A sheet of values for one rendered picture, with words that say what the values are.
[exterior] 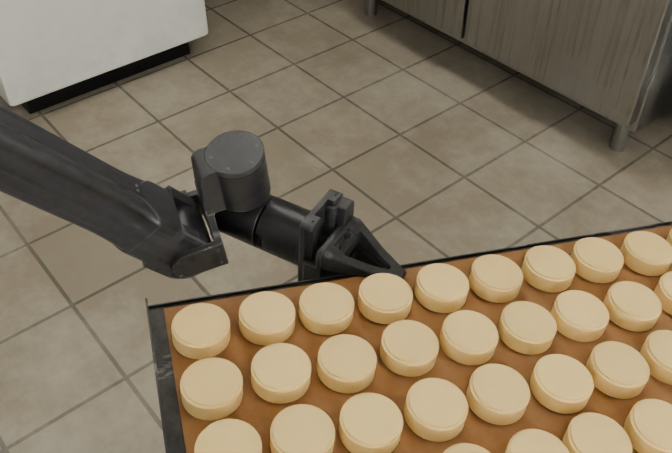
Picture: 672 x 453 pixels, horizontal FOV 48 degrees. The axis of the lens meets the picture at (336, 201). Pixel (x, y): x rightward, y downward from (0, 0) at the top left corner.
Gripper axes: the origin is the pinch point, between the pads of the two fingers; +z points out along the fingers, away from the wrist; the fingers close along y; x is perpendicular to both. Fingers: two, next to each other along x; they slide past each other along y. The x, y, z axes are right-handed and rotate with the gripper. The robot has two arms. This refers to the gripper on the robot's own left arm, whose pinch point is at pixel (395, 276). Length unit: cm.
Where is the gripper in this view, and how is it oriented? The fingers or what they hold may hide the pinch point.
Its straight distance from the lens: 73.7
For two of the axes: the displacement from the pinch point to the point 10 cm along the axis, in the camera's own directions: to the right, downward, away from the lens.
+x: -4.7, 5.6, -6.8
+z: 8.8, 3.5, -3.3
